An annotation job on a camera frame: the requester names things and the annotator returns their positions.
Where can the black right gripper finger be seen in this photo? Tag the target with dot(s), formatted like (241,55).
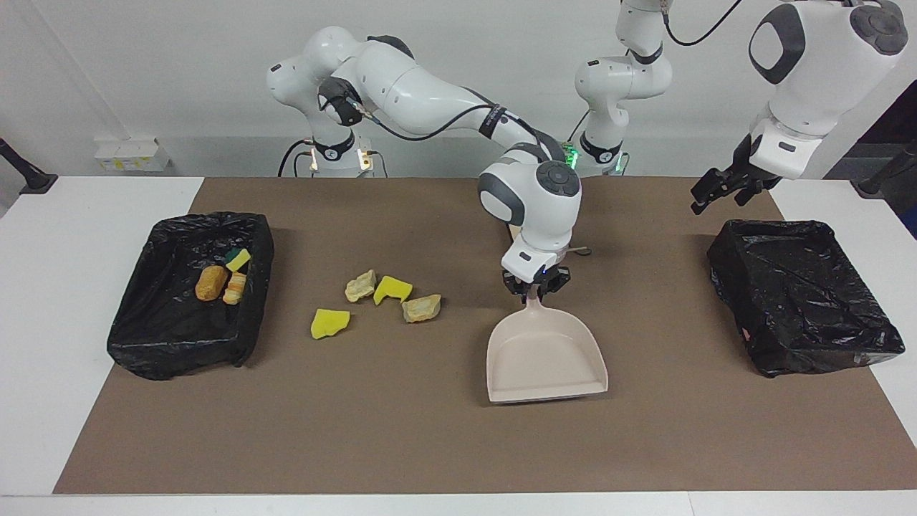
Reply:
(514,288)
(555,287)

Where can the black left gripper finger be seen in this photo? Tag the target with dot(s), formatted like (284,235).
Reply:
(713,192)
(748,193)

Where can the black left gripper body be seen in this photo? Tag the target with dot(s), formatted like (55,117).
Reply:
(752,172)

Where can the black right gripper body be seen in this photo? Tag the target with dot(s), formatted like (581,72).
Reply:
(537,282)

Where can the beige plastic dustpan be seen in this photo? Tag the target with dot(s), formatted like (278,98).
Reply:
(544,358)

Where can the notched yellow sponge piece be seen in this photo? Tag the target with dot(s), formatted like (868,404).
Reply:
(392,289)

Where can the chunky beige stone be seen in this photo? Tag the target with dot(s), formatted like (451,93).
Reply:
(360,286)

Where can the yellow green sponge piece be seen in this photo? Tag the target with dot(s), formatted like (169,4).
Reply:
(238,259)

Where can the striped croissant toy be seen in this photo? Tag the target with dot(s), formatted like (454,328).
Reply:
(234,289)

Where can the brown bread roll toy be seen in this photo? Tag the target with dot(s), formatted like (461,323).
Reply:
(210,284)

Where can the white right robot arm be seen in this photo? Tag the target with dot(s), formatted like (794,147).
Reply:
(430,86)

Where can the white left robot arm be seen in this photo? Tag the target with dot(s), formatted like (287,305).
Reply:
(623,79)

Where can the black bagged bin pink spot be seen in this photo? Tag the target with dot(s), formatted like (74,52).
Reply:
(795,294)

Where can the black stand leg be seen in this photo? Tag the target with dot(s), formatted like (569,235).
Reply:
(25,172)
(888,172)

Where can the brown paper table mat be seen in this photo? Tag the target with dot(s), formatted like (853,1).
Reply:
(358,430)

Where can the white wall power strip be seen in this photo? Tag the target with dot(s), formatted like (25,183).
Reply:
(132,154)

